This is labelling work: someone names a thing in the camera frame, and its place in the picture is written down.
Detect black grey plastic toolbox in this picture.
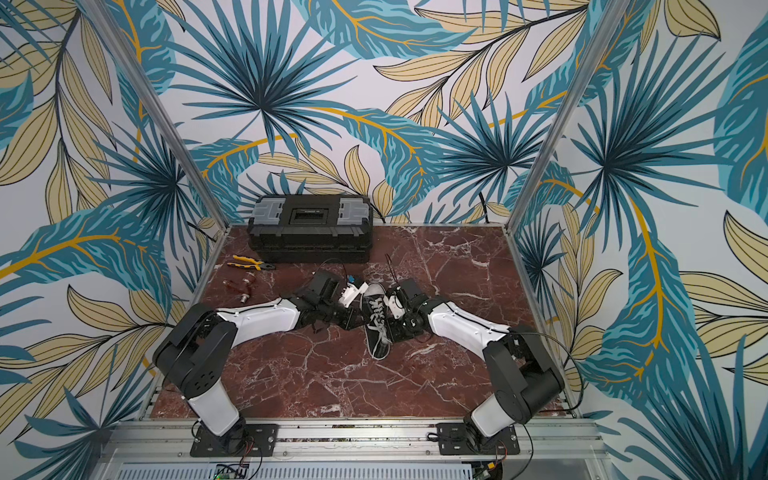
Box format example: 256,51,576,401
247,195,373,264

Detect yellow handled pliers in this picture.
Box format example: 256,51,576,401
226,255,276,271

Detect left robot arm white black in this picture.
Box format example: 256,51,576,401
153,270,369,440

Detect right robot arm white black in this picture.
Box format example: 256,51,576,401
384,279,565,437

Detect red handled tool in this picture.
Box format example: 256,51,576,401
223,273,256,304

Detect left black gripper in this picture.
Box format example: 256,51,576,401
319,299,373,331

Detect aluminium rail frame front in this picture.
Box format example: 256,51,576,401
90,418,618,479

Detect black white canvas sneaker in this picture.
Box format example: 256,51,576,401
361,284,392,360

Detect white shoelace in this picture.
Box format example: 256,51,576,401
368,296,392,344

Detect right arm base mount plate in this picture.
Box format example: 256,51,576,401
427,422,520,457

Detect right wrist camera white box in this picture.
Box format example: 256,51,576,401
385,287,405,319

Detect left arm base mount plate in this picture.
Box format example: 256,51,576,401
190,423,279,458

